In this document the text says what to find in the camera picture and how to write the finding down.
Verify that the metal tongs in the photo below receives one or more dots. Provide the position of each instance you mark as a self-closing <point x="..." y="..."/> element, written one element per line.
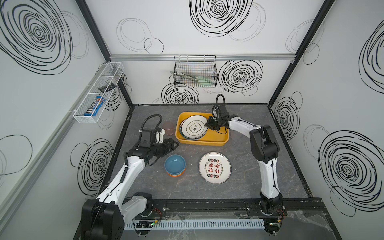
<point x="185" y="76"/>

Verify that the green rimmed white plate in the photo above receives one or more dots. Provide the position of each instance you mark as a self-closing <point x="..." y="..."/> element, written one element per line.
<point x="192" y="130"/>

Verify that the pink translucent cup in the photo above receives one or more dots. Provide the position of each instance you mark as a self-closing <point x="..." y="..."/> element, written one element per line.
<point x="169" y="128"/>

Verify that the white slotted cable duct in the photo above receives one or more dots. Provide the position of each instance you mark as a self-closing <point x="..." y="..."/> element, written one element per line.
<point x="218" y="224"/>

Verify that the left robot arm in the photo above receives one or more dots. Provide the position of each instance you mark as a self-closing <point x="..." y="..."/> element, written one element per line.
<point x="105" y="217"/>

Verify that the white plate green flower outline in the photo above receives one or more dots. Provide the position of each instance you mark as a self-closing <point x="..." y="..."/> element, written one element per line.
<point x="200" y="118"/>

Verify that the black remote control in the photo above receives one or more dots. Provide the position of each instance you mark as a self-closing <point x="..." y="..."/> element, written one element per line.
<point x="107" y="88"/>

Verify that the orange bowl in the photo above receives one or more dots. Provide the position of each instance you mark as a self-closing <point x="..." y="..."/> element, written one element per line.
<point x="175" y="175"/>

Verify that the blue candy packet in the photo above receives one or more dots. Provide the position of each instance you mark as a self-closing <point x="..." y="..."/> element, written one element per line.
<point x="95" y="106"/>

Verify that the green item in basket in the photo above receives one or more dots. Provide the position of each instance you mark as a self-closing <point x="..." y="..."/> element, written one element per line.
<point x="206" y="81"/>

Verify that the white wire shelf basket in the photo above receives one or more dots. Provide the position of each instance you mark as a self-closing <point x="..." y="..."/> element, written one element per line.
<point x="109" y="72"/>

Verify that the yellow plastic bin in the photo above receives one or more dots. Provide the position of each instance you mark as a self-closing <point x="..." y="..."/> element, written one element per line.
<point x="211" y="138"/>

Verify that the blue bowl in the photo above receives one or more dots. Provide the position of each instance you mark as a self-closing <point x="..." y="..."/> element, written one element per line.
<point x="175" y="164"/>

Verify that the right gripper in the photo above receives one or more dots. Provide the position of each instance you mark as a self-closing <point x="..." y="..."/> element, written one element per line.
<point x="213" y="122"/>

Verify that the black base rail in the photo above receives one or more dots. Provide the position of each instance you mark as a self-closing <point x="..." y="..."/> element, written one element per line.
<point x="251" y="207"/>

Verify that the black wire basket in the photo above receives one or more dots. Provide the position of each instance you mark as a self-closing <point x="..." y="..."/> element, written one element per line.
<point x="195" y="65"/>

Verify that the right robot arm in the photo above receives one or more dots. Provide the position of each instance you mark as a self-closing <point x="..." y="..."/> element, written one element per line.
<point x="264" y="148"/>

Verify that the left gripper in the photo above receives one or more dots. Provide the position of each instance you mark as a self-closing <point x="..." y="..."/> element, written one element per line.
<point x="163" y="147"/>

